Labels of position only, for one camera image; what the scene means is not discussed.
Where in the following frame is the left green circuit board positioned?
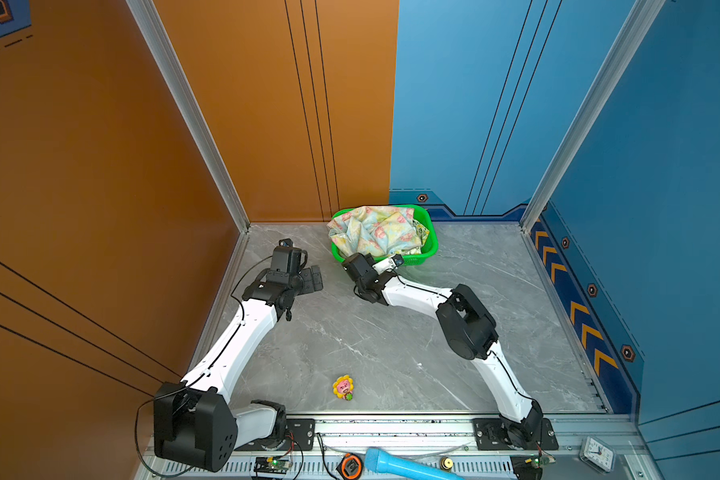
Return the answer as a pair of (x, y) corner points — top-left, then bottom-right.
(252, 456), (293, 479)

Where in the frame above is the yellow flower toy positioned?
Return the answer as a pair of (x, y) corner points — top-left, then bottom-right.
(332, 375), (354, 401)

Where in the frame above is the small white alarm clock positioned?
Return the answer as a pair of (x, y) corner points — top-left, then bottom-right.
(579, 436), (616, 474)

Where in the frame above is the green circuit board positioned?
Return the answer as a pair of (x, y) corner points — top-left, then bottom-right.
(252, 456), (293, 479)
(524, 453), (556, 470)

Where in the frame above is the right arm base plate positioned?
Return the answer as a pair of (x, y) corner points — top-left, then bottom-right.
(472, 417), (560, 451)

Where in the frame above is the blue cylindrical flashlight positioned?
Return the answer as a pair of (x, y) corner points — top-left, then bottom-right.
(365, 448), (462, 480)

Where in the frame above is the right green circuit board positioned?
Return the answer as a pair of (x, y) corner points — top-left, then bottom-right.
(524, 453), (556, 470)

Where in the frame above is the orange black tape measure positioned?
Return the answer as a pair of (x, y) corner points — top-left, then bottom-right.
(336, 453), (364, 480)

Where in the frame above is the pastel floral skirt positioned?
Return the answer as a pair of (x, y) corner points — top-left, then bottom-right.
(327, 206), (430, 258)

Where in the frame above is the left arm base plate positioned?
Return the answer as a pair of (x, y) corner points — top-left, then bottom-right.
(235, 416), (315, 452)

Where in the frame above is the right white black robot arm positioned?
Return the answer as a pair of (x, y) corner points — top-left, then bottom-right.
(342, 253), (544, 449)

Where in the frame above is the green plastic basket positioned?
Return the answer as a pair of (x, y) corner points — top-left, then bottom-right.
(329, 205), (439, 265)

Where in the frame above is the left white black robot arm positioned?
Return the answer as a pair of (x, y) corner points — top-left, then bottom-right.
(150, 238), (323, 472)

